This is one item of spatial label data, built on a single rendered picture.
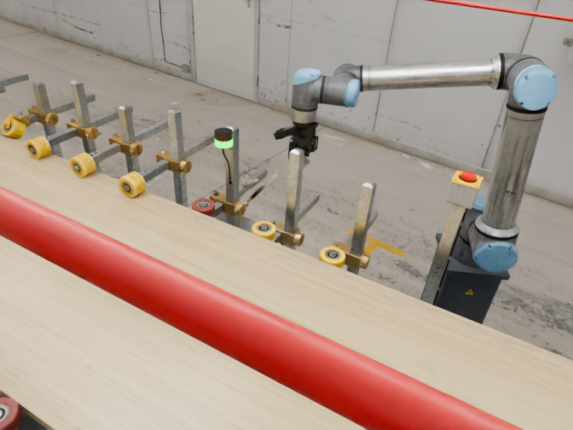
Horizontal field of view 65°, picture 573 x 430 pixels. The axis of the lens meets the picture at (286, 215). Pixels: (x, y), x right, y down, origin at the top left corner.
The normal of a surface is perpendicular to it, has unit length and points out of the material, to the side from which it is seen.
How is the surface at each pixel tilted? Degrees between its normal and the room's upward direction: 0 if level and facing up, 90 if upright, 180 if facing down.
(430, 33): 90
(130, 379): 0
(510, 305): 0
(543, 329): 0
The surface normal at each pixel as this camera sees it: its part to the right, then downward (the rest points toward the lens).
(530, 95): -0.19, 0.44
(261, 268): 0.06, -0.82
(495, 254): -0.18, 0.62
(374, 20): -0.58, 0.43
